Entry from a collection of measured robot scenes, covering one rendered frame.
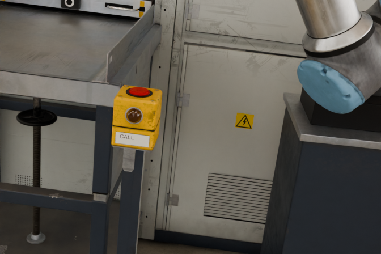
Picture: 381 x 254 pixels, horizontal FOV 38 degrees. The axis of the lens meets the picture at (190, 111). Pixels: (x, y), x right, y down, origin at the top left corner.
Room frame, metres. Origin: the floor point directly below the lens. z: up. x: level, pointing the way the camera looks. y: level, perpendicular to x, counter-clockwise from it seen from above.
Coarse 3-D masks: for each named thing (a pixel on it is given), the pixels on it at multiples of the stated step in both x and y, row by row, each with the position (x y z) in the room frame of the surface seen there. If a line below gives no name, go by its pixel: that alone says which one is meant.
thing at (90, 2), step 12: (0, 0) 1.87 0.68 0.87; (12, 0) 1.87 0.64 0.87; (24, 0) 1.87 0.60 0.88; (36, 0) 1.86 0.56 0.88; (48, 0) 1.86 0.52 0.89; (60, 0) 1.86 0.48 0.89; (84, 0) 1.85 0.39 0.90; (96, 0) 1.85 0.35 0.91; (108, 0) 1.85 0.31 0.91; (120, 0) 1.85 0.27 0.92; (132, 0) 1.85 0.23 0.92; (144, 0) 1.85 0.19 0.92; (108, 12) 1.85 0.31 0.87; (120, 12) 1.85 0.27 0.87; (132, 12) 1.85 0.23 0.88; (144, 12) 1.84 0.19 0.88
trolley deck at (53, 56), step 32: (0, 32) 1.52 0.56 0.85; (32, 32) 1.56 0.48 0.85; (64, 32) 1.60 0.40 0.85; (96, 32) 1.65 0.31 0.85; (160, 32) 1.83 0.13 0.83; (0, 64) 1.23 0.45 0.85; (32, 64) 1.26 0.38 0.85; (64, 64) 1.28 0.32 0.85; (96, 64) 1.31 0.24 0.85; (128, 64) 1.35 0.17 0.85; (32, 96) 1.18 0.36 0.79; (64, 96) 1.18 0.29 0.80; (96, 96) 1.18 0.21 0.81
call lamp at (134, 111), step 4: (128, 108) 0.94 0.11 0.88; (132, 108) 0.94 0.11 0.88; (136, 108) 0.94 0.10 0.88; (128, 112) 0.93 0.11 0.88; (132, 112) 0.93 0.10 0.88; (136, 112) 0.93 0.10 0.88; (140, 112) 0.94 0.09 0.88; (128, 116) 0.93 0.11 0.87; (132, 116) 0.93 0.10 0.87; (136, 116) 0.93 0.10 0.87; (140, 116) 0.93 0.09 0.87; (128, 120) 0.93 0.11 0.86; (132, 120) 0.93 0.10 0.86; (136, 120) 0.93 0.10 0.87; (140, 120) 0.94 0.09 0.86
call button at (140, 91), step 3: (135, 87) 0.99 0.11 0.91; (138, 87) 0.99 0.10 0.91; (141, 87) 1.00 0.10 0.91; (129, 90) 0.98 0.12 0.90; (132, 90) 0.97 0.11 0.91; (135, 90) 0.97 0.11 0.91; (138, 90) 0.98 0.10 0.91; (141, 90) 0.98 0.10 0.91; (144, 90) 0.98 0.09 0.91; (147, 90) 0.98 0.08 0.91; (132, 93) 0.97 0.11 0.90; (135, 93) 0.96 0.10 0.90; (138, 93) 0.96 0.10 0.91; (141, 93) 0.96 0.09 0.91; (144, 93) 0.97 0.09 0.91; (147, 93) 0.98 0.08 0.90
